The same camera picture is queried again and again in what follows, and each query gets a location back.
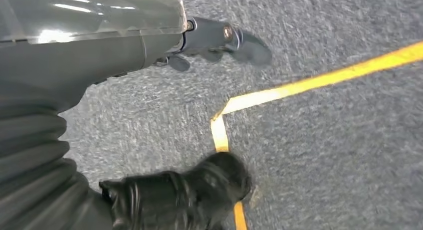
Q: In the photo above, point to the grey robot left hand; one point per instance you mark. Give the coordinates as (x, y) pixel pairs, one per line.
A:
(82, 40)

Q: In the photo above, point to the yellow floor tape square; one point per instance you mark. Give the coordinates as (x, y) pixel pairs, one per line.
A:
(330, 77)

